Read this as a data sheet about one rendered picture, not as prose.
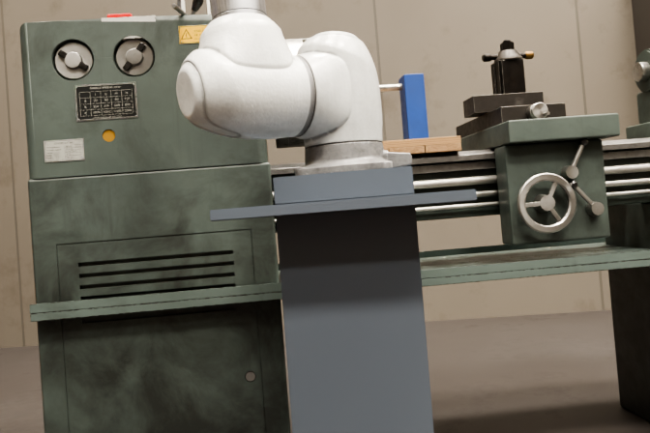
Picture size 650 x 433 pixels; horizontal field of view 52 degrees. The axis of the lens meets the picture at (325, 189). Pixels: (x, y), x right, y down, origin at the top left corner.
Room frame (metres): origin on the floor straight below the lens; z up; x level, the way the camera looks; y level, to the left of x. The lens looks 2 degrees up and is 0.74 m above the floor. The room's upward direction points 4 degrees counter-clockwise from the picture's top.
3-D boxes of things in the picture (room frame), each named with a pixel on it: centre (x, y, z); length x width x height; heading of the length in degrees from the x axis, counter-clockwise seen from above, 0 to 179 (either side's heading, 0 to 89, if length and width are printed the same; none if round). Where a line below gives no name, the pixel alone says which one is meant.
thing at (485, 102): (1.94, -0.53, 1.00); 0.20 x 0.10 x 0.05; 95
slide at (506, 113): (2.01, -0.56, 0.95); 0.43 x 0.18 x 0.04; 5
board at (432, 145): (1.99, -0.22, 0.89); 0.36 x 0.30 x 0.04; 5
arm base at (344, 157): (1.31, -0.06, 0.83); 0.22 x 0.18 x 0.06; 85
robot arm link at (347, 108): (1.31, -0.03, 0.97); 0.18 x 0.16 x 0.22; 122
